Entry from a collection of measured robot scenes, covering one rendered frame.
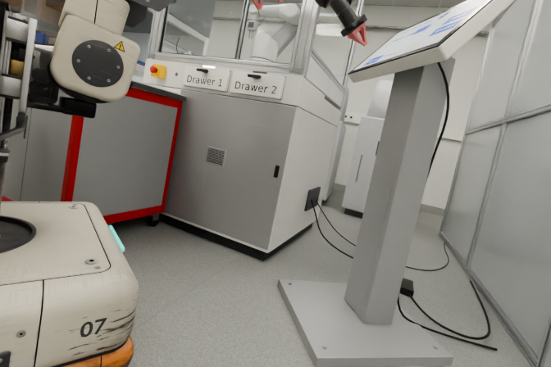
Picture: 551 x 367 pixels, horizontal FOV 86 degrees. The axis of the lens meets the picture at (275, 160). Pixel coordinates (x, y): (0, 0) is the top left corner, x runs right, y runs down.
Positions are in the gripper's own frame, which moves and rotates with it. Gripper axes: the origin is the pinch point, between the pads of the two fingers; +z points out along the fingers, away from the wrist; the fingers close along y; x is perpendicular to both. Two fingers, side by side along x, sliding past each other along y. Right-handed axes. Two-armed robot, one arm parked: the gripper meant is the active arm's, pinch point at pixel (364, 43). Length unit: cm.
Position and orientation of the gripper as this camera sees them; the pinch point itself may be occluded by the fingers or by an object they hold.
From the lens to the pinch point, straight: 127.9
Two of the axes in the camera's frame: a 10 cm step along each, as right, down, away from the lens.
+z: 6.2, 7.4, 2.5
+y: -2.4, -1.3, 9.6
